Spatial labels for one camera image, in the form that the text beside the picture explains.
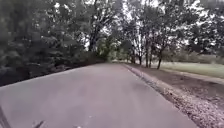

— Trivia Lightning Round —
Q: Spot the dense wood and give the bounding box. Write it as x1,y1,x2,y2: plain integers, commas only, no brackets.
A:
0,0,113,88

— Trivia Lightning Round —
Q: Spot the row of trees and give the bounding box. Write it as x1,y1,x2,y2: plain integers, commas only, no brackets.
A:
109,0,224,71

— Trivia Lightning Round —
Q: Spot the gravel strip with leaves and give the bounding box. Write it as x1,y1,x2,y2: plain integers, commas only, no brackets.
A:
123,64,224,128

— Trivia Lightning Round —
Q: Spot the grey asphalt path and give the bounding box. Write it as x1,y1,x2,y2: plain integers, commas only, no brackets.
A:
0,63,199,128

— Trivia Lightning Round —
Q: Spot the bare dirt ground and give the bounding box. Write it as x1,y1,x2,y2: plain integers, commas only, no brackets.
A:
128,63,224,111

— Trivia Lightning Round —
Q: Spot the green lawn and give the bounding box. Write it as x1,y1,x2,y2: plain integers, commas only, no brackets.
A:
151,60,224,80

